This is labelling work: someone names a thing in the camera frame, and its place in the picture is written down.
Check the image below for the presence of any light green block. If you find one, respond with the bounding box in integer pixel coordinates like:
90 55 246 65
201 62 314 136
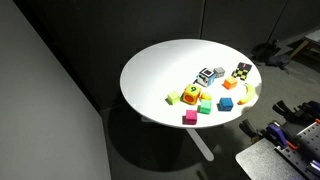
166 90 182 106

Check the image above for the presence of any magenta block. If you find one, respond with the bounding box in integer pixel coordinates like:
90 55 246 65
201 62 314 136
182 109 198 126

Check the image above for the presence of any blue block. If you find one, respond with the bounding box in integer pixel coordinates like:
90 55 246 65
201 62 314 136
218 97 234 112

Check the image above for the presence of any orange block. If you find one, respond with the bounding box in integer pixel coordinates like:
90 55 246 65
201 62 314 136
222 76 239 90

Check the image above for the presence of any orange yellow number cube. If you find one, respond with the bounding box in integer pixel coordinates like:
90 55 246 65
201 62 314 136
181 83 202 106

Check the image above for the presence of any small yellow ball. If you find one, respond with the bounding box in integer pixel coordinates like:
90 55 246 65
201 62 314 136
200 92 213 102

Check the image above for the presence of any blue white patterned cube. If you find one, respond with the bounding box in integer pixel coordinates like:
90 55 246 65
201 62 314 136
196 67 217 88

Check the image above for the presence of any white table leg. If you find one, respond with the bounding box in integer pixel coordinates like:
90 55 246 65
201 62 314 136
185 128 215 162

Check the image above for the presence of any black patterned cube red stripe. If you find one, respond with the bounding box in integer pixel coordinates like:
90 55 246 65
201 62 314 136
231 61 253 82

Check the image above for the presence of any yellow banana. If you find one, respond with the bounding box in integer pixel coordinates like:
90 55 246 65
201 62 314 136
237 82 257 106

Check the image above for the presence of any black clamp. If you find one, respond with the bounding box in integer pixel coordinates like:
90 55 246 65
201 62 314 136
272 99 319 124
239 119 265 142

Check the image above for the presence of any dark bag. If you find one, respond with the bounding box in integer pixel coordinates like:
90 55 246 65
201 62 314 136
251 39 291 69

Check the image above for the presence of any flat dark gray plate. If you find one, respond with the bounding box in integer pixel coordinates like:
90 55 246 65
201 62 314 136
235 138 306 180

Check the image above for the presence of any black perforated board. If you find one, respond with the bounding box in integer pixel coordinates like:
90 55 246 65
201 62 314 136
274 121 320 180

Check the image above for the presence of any wooden side table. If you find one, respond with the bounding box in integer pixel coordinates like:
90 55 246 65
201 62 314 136
289 29 320 59

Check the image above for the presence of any small purple clamp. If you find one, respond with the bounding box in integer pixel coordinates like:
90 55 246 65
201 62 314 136
306 159 320 177

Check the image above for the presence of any purple clamp orange handle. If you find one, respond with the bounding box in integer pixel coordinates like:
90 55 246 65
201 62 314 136
266 121 299 150

